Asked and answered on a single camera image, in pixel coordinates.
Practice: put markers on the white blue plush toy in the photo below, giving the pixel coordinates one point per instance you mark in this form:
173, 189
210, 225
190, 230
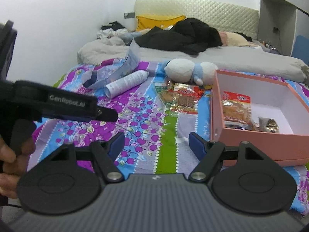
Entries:
187, 72

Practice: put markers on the red gold jerky packet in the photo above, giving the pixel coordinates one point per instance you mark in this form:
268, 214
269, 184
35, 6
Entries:
186, 98

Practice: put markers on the white spray can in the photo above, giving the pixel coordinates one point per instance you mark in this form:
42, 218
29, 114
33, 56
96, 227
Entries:
126, 83

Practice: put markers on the black sesame paste packet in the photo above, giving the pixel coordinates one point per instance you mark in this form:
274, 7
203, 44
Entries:
268, 125

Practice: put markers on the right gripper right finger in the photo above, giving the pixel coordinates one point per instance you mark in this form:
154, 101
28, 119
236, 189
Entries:
242, 177

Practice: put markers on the clothes heap on nightstand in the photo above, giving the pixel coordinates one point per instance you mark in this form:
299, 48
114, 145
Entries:
111, 29

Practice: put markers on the green white snack packet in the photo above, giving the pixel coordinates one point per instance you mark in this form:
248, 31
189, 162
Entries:
165, 92

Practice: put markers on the person's left hand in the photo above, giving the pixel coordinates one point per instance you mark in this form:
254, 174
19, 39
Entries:
14, 167

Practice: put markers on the black clothes pile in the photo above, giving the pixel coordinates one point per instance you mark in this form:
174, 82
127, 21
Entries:
190, 36

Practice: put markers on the blue chair back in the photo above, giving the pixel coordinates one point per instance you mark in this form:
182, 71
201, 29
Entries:
301, 49

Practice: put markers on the red label clear snack bag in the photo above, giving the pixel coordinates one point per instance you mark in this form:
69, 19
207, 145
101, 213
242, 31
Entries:
237, 111

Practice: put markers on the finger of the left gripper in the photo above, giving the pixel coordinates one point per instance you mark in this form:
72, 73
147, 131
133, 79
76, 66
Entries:
106, 114

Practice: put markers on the cream quilted headboard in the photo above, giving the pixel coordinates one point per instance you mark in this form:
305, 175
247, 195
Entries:
222, 16

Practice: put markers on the white wardrobe cabinet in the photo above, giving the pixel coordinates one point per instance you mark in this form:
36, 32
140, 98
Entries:
281, 21

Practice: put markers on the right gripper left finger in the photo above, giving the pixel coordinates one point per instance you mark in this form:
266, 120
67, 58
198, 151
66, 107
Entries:
71, 178

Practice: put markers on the grey duvet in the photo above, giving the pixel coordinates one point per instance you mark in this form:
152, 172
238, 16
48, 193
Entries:
242, 59

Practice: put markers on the translucent blue plastic bag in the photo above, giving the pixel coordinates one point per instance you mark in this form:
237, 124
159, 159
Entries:
111, 61

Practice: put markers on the pink cardboard box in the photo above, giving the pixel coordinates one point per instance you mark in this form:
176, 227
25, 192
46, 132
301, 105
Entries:
270, 99

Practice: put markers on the yellow pillow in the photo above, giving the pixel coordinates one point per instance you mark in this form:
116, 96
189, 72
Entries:
147, 21

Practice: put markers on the beige pink pillow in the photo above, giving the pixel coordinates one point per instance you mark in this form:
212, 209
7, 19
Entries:
234, 40

